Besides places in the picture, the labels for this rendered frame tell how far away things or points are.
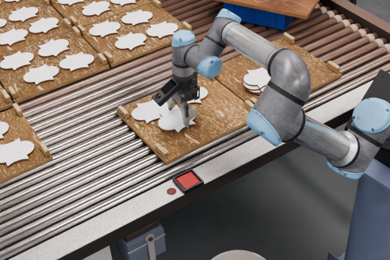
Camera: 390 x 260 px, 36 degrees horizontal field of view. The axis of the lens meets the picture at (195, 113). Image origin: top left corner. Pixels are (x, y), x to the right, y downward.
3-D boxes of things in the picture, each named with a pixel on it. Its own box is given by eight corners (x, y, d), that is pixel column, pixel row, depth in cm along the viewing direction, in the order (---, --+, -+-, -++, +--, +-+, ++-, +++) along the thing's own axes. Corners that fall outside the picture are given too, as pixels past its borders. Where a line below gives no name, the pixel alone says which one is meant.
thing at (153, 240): (169, 259, 206) (165, 224, 194) (133, 279, 200) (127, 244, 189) (153, 238, 213) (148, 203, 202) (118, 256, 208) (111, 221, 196)
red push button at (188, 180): (201, 184, 199) (200, 181, 198) (185, 192, 197) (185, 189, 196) (191, 173, 203) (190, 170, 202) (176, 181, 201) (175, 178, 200)
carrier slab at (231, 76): (341, 76, 241) (342, 73, 239) (260, 116, 224) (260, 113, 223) (283, 39, 263) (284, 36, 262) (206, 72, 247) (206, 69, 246)
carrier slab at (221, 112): (260, 117, 223) (260, 114, 222) (166, 165, 206) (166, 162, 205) (205, 73, 246) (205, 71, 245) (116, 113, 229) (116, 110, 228)
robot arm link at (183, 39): (183, 44, 194) (166, 33, 199) (183, 72, 201) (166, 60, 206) (201, 36, 198) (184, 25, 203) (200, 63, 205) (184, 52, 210)
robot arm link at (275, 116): (389, 148, 193) (288, 93, 157) (364, 187, 195) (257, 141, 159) (363, 130, 202) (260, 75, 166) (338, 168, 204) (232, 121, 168)
